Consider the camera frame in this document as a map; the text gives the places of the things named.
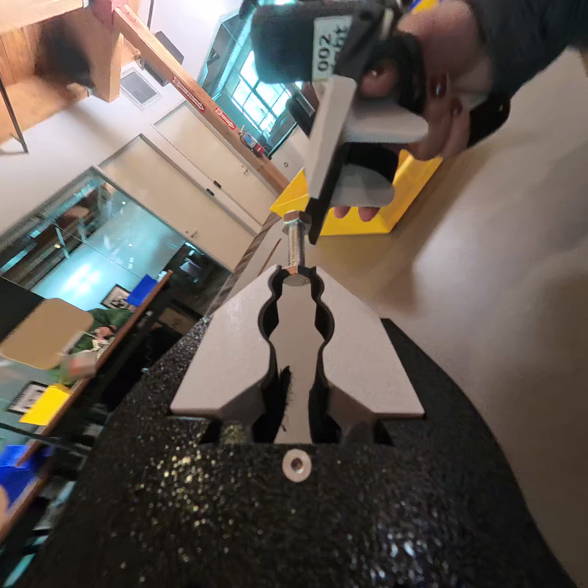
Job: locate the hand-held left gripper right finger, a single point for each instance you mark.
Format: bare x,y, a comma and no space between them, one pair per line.
367,367

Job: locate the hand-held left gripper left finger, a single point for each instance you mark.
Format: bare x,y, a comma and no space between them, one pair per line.
220,367

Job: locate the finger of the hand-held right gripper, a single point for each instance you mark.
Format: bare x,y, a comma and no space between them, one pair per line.
328,128

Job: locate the yellow plastic bin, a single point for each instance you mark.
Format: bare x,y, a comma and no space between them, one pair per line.
413,188

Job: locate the steel bolt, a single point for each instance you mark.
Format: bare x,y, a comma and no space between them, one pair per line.
296,250

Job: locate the person's right forearm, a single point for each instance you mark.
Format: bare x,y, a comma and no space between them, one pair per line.
528,32

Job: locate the person's right hand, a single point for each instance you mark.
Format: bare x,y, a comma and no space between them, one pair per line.
448,46

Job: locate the window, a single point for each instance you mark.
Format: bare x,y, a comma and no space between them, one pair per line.
257,96

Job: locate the red fire extinguisher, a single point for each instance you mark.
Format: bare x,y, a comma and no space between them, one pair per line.
255,143

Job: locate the blue bin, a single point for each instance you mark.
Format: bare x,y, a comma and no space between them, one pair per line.
142,291
18,468

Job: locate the wooden ceiling beam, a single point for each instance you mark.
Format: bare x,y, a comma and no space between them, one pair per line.
151,48

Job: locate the white cabinet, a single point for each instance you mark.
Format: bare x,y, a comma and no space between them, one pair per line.
193,183

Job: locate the air vent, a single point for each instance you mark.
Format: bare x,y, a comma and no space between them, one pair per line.
140,87

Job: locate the glass partition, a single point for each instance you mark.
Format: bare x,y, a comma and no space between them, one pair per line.
138,239

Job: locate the small yellow bin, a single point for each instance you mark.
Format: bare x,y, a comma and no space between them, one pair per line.
43,404

